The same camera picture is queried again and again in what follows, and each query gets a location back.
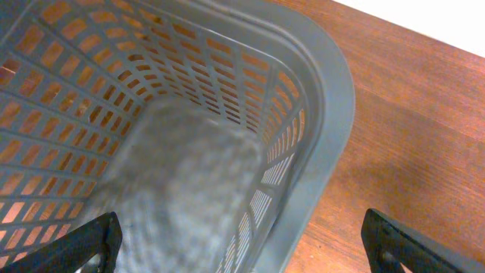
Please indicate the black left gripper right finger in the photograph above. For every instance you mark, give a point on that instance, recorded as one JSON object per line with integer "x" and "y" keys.
{"x": 391, "y": 246}

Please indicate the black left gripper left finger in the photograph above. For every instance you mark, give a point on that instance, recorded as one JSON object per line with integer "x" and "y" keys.
{"x": 101, "y": 236}

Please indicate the grey plastic mesh basket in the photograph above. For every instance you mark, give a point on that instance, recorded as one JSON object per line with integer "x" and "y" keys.
{"x": 210, "y": 128}

